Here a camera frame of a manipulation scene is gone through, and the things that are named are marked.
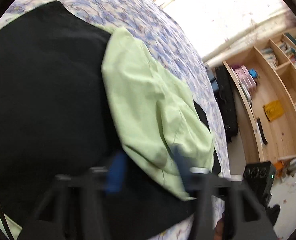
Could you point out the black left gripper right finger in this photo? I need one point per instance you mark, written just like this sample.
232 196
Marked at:
244 216

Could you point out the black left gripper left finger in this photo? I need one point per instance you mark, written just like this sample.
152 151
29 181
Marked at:
72 207

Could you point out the green and black jacket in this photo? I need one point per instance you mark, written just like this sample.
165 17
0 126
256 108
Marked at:
73 95

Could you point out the right hand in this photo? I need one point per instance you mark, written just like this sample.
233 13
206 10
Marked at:
218 233

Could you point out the yellow bag on shelf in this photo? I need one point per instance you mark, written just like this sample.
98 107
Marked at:
273 110

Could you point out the wooden bookshelf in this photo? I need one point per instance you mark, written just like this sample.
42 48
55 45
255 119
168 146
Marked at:
272 63

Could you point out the blue box by bed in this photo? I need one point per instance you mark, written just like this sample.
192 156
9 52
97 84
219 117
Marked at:
214 85

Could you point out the pink boxes on shelf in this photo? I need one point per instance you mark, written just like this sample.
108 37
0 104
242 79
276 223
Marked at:
245 78

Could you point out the blue cat print blanket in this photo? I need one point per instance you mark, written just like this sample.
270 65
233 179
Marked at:
166 42

